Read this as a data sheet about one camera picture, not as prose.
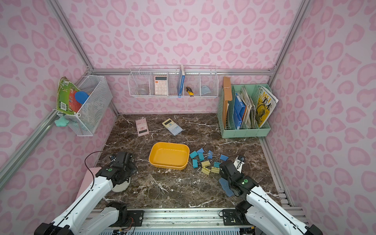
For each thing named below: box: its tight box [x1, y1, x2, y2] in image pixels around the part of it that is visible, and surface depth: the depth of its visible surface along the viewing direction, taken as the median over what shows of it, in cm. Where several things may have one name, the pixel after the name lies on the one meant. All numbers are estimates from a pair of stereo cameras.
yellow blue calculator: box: [161, 117, 184, 137], surface depth 112 cm
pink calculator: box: [135, 117, 150, 138], surface depth 112 cm
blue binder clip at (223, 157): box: [220, 154, 230, 162], surface depth 95 cm
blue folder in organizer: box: [233, 92, 246, 130], surface depth 99 cm
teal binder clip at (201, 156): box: [197, 152, 205, 162], surface depth 95 cm
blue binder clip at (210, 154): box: [207, 149, 213, 160], surface depth 97 cm
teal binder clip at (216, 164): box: [213, 161, 222, 168], surface depth 92 cm
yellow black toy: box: [185, 87, 195, 97], surface depth 94 cm
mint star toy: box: [54, 115, 70, 127], surface depth 64 cm
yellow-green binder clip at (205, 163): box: [201, 160, 212, 167], surface depth 92 cm
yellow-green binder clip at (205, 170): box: [201, 166, 212, 176], surface depth 90 cm
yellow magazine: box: [255, 85, 279, 128], surface depth 100 cm
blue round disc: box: [74, 91, 90, 105], surface depth 77 cm
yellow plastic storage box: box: [148, 141, 190, 170], surface depth 97 cm
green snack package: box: [56, 76, 82, 115], surface depth 72 cm
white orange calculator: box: [154, 75, 168, 95], surface depth 95 cm
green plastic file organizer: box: [216, 83, 274, 139], surface depth 102 cm
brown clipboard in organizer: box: [222, 76, 233, 129], surface depth 87 cm
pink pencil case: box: [74, 167, 102, 201], surface depth 85 cm
